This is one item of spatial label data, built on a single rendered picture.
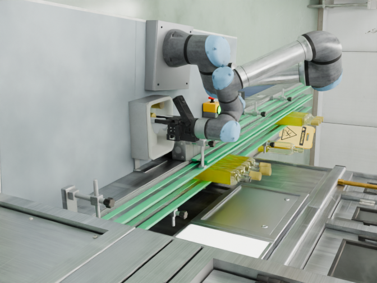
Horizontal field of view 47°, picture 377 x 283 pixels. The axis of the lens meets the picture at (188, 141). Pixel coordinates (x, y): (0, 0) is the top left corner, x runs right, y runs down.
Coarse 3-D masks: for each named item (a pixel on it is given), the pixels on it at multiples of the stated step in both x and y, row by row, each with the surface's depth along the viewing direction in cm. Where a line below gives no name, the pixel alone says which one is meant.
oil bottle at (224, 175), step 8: (208, 168) 181; (216, 168) 180; (224, 168) 180; (232, 168) 180; (200, 176) 183; (208, 176) 181; (216, 176) 179; (224, 176) 177; (232, 176) 176; (232, 184) 177
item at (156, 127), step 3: (150, 117) 165; (153, 117) 165; (156, 117) 165; (150, 120) 164; (153, 120) 163; (153, 123) 164; (156, 123) 164; (153, 126) 165; (156, 126) 164; (159, 126) 164; (162, 126) 163; (165, 126) 163; (153, 129) 165; (156, 129) 164; (159, 129) 164; (156, 132) 165
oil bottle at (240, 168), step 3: (216, 162) 189; (219, 162) 189; (222, 162) 189; (213, 165) 186; (216, 165) 185; (219, 165) 185; (222, 165) 185; (225, 165) 185; (228, 165) 185; (231, 165) 185; (234, 165) 185; (237, 165) 185; (240, 165) 185; (237, 168) 181; (240, 168) 181; (243, 168) 182; (240, 171) 180; (243, 171) 181; (240, 174) 181
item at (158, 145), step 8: (152, 104) 161; (168, 104) 173; (152, 112) 174; (160, 112) 176; (168, 112) 174; (152, 128) 176; (152, 136) 176; (160, 136) 179; (152, 144) 177; (160, 144) 179; (168, 144) 178; (152, 152) 171; (160, 152) 171
